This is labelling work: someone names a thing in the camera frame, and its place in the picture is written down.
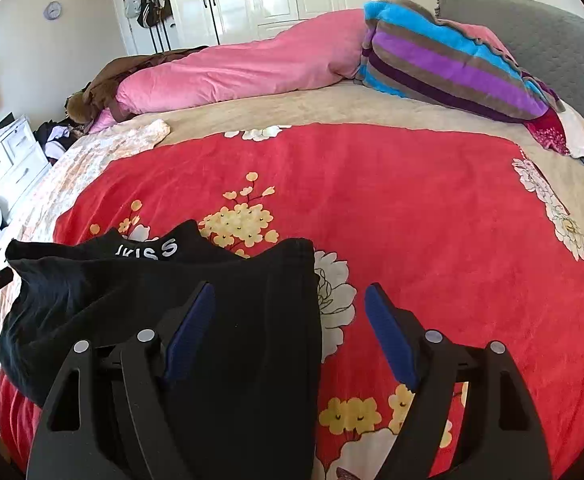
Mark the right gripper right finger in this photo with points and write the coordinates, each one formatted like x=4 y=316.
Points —
x=500 y=436

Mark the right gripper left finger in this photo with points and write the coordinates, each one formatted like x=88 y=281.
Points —
x=104 y=416

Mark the black garment with orange patch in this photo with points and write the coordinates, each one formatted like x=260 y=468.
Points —
x=248 y=408

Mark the pile of clothes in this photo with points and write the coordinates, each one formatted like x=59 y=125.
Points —
x=55 y=138

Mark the peach patterned blanket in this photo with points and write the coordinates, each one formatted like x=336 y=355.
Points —
x=36 y=219

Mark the white chest of drawers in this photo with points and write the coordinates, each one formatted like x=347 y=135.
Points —
x=22 y=164

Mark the red floral blanket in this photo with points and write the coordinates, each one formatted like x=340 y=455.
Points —
x=462 y=228

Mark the brown fur-trimmed coat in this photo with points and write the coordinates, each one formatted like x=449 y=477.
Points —
x=85 y=106

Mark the hanging bags on door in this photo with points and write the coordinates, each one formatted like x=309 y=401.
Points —
x=148 y=13

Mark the striped blue purple pillow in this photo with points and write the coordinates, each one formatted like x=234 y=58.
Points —
x=409 y=52

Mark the grey padded headboard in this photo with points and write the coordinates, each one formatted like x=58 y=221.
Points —
x=546 y=41

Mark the pink duvet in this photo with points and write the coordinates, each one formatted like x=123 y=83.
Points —
x=309 y=55

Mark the round wall clock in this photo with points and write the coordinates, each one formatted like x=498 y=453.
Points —
x=53 y=11

